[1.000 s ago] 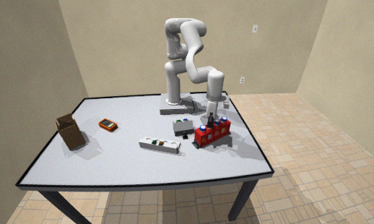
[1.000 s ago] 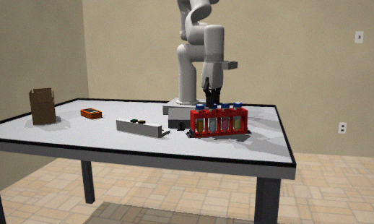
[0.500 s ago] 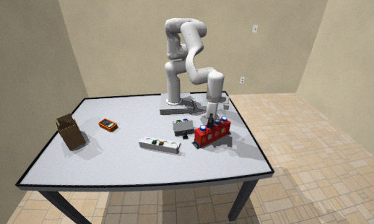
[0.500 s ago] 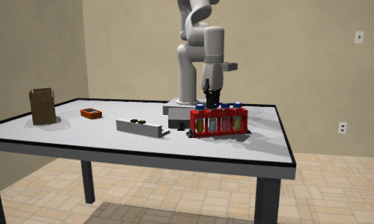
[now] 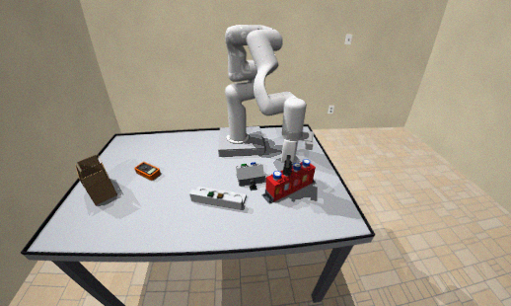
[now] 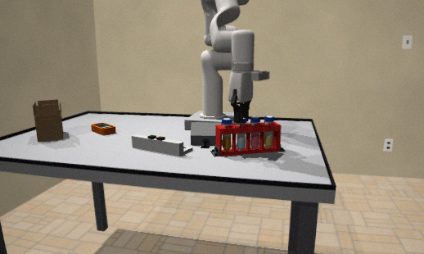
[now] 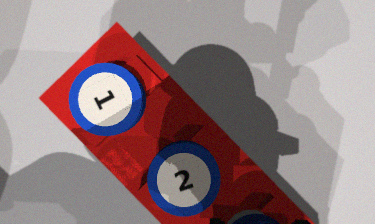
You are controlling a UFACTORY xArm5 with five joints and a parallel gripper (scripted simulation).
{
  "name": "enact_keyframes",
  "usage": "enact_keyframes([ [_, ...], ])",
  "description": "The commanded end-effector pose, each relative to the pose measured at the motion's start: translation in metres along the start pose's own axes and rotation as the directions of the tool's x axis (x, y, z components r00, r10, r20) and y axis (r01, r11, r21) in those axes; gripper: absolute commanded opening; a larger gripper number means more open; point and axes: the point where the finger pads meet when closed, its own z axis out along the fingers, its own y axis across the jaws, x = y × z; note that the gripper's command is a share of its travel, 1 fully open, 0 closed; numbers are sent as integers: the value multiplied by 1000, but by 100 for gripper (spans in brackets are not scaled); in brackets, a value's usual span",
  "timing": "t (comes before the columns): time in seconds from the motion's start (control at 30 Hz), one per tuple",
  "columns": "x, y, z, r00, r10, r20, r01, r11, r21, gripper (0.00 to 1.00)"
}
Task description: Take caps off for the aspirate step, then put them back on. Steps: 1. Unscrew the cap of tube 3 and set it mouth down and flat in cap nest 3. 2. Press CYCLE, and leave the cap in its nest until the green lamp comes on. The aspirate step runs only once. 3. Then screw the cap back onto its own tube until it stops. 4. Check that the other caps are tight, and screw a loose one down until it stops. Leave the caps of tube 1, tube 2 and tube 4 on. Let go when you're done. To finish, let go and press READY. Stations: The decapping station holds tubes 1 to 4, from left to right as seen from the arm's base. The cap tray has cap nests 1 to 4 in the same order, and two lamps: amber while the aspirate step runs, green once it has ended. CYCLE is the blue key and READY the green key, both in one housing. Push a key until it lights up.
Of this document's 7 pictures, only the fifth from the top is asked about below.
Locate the brown cardboard box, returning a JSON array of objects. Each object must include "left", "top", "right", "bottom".
[{"left": 75, "top": 155, "right": 117, "bottom": 205}]

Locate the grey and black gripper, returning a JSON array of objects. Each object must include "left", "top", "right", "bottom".
[{"left": 281, "top": 134, "right": 298, "bottom": 176}]

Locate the red tube rack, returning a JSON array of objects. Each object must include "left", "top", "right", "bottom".
[{"left": 265, "top": 162, "right": 316, "bottom": 202}]

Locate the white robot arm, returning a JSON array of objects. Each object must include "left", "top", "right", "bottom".
[{"left": 225, "top": 25, "right": 314, "bottom": 150}]

